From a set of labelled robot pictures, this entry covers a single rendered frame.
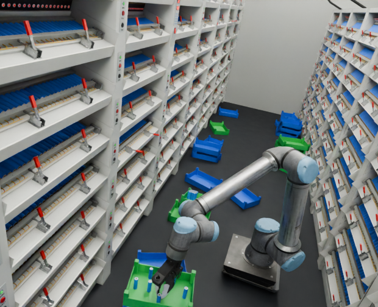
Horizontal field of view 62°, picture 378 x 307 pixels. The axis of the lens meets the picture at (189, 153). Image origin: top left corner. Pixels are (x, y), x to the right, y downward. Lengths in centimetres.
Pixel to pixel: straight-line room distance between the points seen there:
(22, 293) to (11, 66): 80
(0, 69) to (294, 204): 137
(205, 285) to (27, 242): 121
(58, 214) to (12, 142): 45
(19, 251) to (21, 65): 60
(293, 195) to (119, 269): 115
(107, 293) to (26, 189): 106
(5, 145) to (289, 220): 136
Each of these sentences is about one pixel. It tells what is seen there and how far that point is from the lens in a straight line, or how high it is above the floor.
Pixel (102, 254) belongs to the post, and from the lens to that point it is 186.
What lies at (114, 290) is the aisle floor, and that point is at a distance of 201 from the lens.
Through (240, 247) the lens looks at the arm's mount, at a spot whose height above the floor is 13.
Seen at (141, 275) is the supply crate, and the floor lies 32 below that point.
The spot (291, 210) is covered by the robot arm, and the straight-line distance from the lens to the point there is 172.
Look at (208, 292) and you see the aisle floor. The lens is 208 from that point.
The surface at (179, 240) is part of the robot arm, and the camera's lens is 133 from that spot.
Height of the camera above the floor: 157
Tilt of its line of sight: 26 degrees down
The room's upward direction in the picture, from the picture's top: 10 degrees clockwise
